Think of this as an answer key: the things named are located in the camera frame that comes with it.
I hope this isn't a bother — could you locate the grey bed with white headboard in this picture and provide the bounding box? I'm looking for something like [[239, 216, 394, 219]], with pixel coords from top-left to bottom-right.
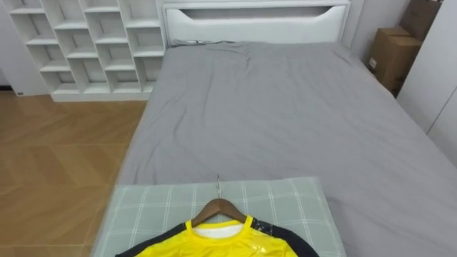
[[91, 0, 457, 257]]

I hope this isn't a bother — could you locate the brown wooden clothes hanger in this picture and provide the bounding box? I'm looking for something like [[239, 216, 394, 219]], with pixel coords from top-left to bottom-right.
[[191, 174, 248, 228]]

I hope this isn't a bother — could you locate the green checked folded blanket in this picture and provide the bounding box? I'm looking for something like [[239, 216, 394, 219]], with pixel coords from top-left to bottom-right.
[[89, 176, 347, 257]]

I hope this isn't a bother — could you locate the yellow and black sports shirt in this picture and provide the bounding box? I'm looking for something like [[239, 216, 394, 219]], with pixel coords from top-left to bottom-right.
[[114, 214, 321, 257]]

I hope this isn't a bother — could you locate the white cubby shelf unit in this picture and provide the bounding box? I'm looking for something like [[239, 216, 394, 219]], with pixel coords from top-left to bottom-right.
[[2, 0, 167, 103]]

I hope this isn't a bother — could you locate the large brown cardboard box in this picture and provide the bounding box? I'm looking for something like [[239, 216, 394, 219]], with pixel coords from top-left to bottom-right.
[[367, 26, 423, 94]]

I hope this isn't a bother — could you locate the white wardrobe cabinet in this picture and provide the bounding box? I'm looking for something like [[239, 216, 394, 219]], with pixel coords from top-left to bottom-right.
[[396, 0, 457, 168]]

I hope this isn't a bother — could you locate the tall brown cardboard box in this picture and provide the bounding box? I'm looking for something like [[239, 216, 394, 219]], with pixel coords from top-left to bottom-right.
[[398, 0, 443, 41]]

